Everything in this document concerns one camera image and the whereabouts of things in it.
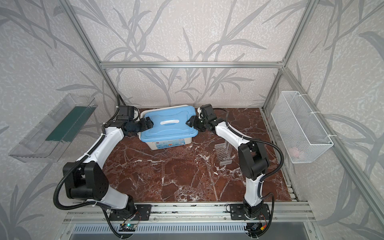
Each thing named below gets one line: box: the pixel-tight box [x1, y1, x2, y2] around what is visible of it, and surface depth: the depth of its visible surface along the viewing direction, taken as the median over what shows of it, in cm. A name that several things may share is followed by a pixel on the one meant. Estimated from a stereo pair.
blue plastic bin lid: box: [140, 106, 199, 143], surface depth 89 cm
